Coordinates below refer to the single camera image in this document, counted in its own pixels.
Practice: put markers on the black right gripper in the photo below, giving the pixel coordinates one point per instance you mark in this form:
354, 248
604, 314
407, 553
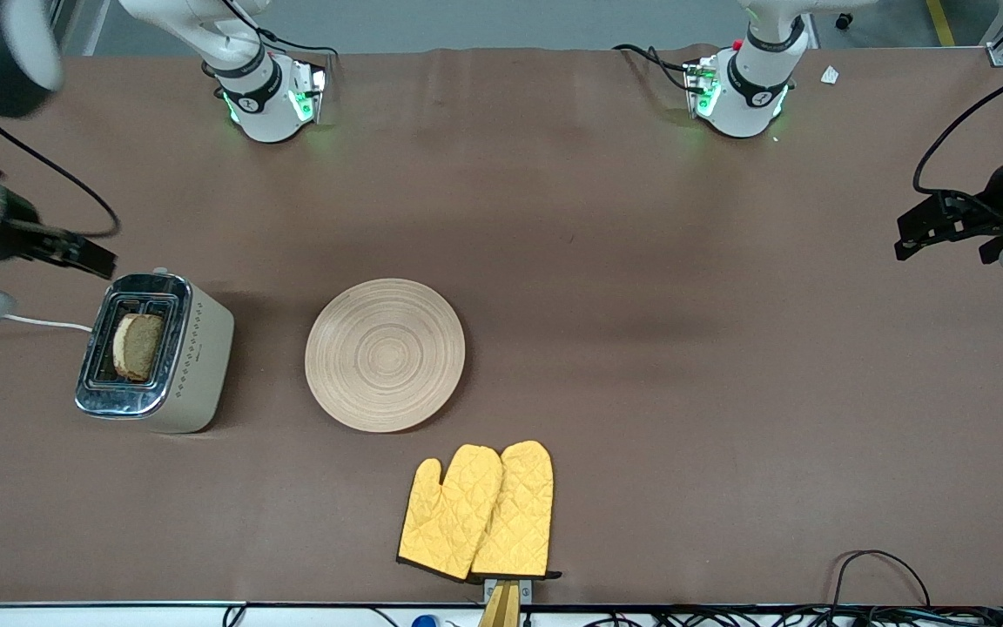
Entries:
12, 233

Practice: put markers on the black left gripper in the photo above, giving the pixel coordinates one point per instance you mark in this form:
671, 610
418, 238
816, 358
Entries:
992, 211

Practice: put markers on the bread slice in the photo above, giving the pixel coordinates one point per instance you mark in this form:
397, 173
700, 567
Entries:
140, 348

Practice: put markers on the round wooden plate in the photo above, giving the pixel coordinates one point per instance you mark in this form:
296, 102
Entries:
384, 357

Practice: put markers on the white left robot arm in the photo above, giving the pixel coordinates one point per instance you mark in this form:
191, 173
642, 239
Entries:
750, 104

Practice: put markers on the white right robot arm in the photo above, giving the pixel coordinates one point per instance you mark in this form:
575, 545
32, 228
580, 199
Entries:
266, 113

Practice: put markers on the cream and chrome toaster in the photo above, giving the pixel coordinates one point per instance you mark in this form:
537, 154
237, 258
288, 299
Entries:
197, 366

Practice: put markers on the small white paper scrap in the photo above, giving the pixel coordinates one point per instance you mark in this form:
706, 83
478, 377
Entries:
830, 76

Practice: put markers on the plain table cover cloth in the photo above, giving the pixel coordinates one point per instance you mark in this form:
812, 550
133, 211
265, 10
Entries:
641, 348

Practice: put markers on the yellow quilted oven mitt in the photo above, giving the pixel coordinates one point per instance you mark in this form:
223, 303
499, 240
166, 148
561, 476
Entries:
449, 522
519, 514

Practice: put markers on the blue round cap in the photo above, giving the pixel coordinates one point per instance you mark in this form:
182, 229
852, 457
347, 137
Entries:
424, 622

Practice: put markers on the wooden stand with metal bracket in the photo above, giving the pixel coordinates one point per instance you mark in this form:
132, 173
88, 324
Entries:
501, 610

